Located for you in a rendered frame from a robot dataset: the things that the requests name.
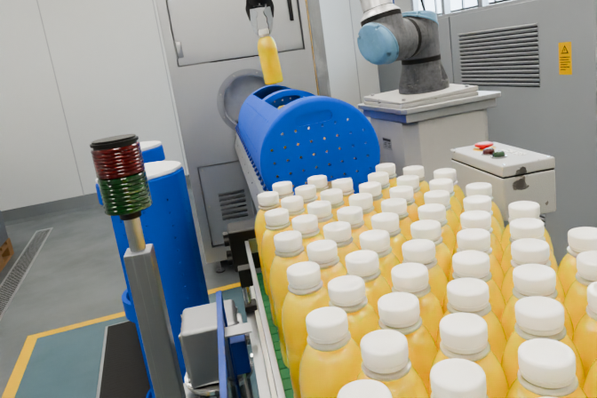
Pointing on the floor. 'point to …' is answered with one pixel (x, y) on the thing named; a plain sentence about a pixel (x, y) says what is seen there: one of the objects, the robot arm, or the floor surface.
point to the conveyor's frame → (260, 354)
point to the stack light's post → (154, 322)
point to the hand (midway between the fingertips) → (263, 30)
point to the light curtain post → (316, 34)
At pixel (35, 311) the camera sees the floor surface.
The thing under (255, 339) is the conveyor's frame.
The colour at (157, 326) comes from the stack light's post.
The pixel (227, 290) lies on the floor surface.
